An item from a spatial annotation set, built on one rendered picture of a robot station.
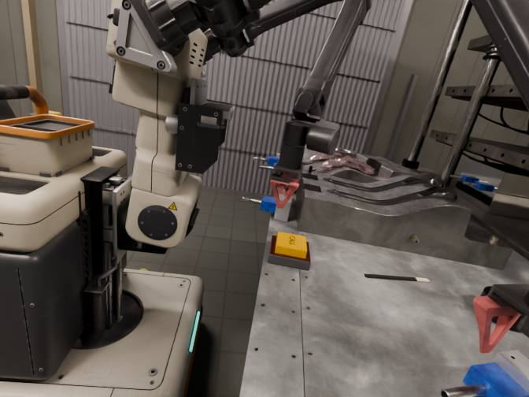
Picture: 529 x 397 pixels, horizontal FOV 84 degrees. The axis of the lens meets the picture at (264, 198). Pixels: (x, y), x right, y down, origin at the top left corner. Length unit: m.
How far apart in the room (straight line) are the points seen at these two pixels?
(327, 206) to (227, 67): 2.53
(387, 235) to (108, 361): 0.87
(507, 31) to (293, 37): 2.73
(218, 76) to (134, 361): 2.57
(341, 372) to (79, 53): 3.33
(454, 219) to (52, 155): 0.97
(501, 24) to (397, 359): 0.45
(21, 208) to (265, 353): 0.57
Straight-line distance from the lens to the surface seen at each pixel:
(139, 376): 1.06
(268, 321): 0.46
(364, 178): 1.10
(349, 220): 0.73
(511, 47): 0.50
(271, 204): 0.75
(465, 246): 0.85
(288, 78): 3.12
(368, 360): 0.46
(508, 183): 1.51
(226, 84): 3.10
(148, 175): 0.80
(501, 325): 0.51
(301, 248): 0.58
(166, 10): 0.61
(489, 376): 0.48
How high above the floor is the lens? 1.11
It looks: 20 degrees down
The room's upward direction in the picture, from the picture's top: 10 degrees clockwise
